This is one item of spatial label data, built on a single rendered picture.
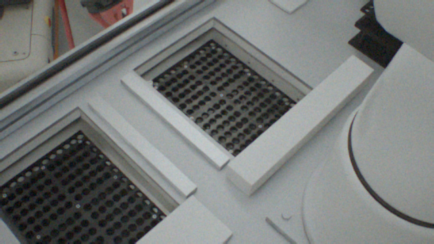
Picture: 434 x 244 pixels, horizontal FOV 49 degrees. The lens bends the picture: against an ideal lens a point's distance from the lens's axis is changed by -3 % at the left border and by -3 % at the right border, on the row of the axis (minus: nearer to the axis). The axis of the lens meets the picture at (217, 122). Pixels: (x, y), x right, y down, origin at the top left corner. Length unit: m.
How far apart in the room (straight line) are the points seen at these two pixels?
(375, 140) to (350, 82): 0.34
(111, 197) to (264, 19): 0.44
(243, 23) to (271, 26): 0.05
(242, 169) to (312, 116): 0.15
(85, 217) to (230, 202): 0.22
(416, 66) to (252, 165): 0.32
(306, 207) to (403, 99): 0.27
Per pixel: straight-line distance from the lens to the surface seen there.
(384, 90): 0.48
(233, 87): 0.89
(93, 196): 0.78
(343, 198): 0.59
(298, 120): 0.76
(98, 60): 0.83
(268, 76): 0.95
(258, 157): 0.71
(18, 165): 0.91
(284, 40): 0.92
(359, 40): 0.96
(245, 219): 0.70
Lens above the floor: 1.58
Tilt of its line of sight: 55 degrees down
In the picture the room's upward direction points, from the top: 7 degrees clockwise
